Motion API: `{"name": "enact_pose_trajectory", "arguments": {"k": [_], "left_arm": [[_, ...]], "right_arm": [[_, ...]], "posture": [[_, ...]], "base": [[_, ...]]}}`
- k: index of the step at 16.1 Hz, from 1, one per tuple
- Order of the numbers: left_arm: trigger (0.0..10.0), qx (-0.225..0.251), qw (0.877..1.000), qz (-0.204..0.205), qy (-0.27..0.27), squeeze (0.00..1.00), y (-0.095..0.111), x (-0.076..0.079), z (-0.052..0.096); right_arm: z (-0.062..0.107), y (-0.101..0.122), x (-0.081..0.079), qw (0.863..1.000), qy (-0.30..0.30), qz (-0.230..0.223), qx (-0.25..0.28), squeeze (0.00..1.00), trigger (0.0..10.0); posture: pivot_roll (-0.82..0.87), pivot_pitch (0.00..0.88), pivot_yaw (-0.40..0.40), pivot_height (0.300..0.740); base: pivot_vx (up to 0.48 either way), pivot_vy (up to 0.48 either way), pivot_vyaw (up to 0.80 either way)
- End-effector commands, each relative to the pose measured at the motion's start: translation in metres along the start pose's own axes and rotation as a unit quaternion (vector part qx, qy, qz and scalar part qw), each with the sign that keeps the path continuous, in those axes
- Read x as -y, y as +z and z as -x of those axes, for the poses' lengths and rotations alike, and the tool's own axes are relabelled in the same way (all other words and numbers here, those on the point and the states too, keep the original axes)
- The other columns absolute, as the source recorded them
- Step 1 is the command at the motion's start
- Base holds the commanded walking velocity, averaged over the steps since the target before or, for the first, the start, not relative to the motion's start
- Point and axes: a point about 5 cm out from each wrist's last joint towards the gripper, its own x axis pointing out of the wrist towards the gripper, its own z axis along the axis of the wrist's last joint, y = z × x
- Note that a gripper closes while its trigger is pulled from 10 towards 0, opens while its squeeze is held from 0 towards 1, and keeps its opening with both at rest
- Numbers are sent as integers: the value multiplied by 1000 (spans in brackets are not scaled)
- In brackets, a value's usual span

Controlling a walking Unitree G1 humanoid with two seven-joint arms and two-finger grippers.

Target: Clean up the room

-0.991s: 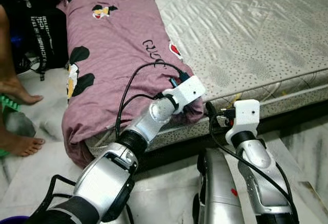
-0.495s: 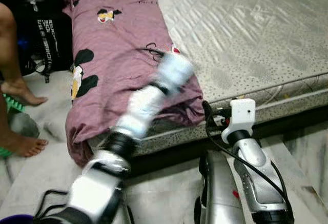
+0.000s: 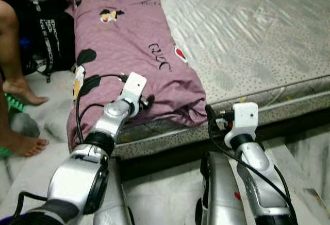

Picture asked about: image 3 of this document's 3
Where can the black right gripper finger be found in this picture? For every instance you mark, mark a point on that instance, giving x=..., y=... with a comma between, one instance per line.
x=211, y=113

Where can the grey quilted mattress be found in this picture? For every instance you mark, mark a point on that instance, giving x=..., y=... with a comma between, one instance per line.
x=247, y=29

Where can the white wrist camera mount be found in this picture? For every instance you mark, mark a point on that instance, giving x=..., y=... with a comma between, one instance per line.
x=135, y=86
x=245, y=117

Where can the silver robot left leg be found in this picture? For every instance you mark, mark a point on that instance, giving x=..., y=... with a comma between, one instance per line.
x=116, y=204

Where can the black backpack with white print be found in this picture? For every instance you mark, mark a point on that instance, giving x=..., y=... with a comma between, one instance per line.
x=51, y=39

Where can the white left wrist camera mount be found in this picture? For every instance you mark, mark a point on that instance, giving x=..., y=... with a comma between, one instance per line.
x=135, y=86

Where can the silver robot right leg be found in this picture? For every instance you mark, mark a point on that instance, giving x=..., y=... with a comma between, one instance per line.
x=219, y=194

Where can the person's bare leg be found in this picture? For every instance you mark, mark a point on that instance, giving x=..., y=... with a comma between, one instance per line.
x=26, y=145
x=10, y=45

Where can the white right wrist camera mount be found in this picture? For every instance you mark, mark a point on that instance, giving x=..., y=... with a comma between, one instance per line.
x=245, y=117

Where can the silver robot leg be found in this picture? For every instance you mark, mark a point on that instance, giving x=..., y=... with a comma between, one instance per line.
x=219, y=194
x=116, y=204

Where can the pink cartoon print blanket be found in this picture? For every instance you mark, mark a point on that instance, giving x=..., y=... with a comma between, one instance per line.
x=129, y=34

